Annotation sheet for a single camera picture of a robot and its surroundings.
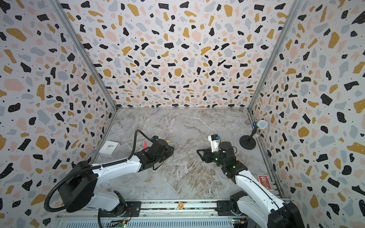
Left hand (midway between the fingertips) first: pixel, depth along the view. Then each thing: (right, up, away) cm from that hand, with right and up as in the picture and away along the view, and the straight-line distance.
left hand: (176, 148), depth 86 cm
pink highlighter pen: (-13, +5, -17) cm, 22 cm away
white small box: (-44, -2, +6) cm, 44 cm away
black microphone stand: (+49, +2, +14) cm, 51 cm away
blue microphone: (+48, +15, -8) cm, 51 cm away
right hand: (+15, 0, -6) cm, 16 cm away
